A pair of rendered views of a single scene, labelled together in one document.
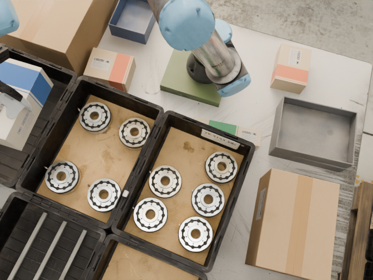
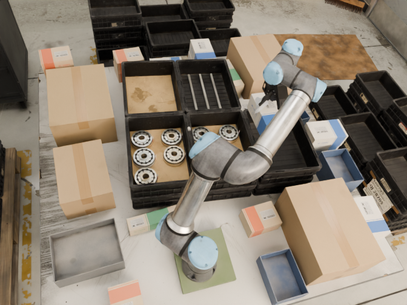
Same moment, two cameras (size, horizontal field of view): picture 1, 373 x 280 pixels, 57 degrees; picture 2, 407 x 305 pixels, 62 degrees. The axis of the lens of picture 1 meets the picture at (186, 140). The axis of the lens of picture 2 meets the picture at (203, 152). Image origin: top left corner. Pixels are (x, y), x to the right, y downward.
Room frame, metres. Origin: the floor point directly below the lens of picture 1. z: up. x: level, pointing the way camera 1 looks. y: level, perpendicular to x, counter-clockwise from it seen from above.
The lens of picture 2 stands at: (1.03, -0.37, 2.20)
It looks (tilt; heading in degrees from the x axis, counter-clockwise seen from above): 54 degrees down; 144
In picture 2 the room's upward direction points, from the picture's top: 11 degrees clockwise
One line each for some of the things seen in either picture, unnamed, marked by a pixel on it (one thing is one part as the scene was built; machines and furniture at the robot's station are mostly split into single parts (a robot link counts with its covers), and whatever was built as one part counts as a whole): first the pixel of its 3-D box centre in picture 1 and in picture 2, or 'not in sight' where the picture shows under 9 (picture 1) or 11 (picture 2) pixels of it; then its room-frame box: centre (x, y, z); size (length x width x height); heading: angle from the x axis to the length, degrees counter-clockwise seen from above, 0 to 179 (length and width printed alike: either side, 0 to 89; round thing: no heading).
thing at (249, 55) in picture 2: not in sight; (260, 68); (-0.24, 0.85, 0.80); 0.40 x 0.30 x 0.20; 171
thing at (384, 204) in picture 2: not in sight; (377, 196); (0.72, 1.27, 0.41); 0.31 x 0.02 x 0.16; 169
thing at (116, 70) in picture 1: (110, 70); (260, 219); (0.63, 0.32, 0.74); 0.16 x 0.12 x 0.07; 83
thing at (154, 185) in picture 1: (165, 181); (174, 154); (0.21, 0.05, 0.86); 0.10 x 0.10 x 0.01
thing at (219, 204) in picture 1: (208, 199); (143, 157); (0.17, -0.09, 0.86); 0.10 x 0.10 x 0.01
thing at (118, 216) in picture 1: (186, 186); (160, 148); (0.19, -0.02, 0.92); 0.40 x 0.30 x 0.02; 164
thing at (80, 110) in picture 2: not in sight; (82, 105); (-0.31, -0.26, 0.80); 0.40 x 0.30 x 0.20; 170
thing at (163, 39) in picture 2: not in sight; (172, 54); (-1.01, 0.60, 0.37); 0.40 x 0.30 x 0.45; 79
